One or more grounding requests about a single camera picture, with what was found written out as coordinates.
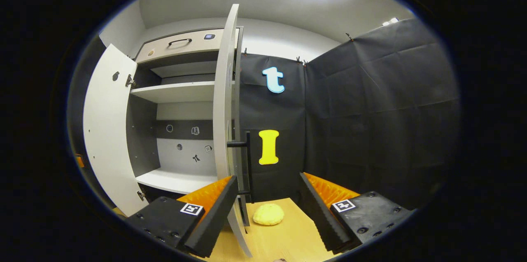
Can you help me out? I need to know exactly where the white cabinet shelf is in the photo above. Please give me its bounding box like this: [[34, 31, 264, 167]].
[[131, 81, 217, 103]]

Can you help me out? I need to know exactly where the yellow round lumpy object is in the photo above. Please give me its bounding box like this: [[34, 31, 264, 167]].
[[252, 203, 285, 226]]

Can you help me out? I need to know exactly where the black backdrop cloth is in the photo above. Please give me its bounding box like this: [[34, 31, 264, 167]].
[[68, 17, 460, 213]]

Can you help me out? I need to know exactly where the white and grey cabinet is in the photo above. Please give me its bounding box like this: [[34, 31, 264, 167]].
[[126, 27, 244, 205]]

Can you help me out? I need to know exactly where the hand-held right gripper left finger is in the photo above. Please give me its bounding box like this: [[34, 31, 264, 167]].
[[126, 175, 239, 258]]

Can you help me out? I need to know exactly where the white cabinet door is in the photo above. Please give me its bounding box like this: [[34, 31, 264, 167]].
[[213, 4, 253, 257], [83, 44, 149, 217]]

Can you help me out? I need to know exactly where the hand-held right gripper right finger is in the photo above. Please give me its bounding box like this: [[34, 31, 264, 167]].
[[298, 172, 413, 254]]

